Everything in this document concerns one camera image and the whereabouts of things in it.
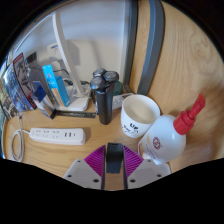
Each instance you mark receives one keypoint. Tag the small blue open carton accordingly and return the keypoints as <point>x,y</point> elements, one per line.
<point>46,108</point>

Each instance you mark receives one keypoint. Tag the tall light blue carton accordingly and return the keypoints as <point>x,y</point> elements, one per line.
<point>50,75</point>

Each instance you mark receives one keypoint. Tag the black ruler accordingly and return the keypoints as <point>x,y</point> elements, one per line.
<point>76,114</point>

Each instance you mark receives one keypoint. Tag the dark green round container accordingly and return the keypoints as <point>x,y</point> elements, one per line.
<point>118,89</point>

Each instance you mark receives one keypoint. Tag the small white pouch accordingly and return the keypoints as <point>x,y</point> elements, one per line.
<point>117,101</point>

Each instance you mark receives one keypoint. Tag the white mug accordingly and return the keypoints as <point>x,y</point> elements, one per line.
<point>133,123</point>

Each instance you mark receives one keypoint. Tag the white bottle with red pump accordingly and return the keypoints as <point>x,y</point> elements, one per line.
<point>166,136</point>

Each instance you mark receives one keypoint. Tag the white power strip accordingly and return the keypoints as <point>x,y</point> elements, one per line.
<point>56,136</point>

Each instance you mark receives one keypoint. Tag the white wall device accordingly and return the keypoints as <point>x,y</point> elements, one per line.
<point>55,50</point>

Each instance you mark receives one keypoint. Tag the dark metal desk frame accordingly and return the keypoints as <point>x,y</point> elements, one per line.
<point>151,50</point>

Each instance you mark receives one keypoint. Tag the blue robot model kit box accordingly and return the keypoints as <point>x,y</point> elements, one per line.
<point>20,83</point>

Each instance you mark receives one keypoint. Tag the white desk lamp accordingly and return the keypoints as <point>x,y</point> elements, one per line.
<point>63,43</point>

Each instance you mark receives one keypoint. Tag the green figure building set box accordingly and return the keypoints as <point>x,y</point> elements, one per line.
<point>4,106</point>

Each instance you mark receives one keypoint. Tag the black electric shaver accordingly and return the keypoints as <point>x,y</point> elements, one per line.
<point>105,103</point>

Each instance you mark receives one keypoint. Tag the black charger block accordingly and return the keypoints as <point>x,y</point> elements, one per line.
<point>115,156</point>

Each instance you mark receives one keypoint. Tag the dark clear water bottle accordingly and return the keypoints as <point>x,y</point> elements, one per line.
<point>40,80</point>

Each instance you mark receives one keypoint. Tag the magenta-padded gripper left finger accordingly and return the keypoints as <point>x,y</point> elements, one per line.
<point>81,171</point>

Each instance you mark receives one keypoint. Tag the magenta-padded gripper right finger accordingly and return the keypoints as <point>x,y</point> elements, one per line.
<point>148,171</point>

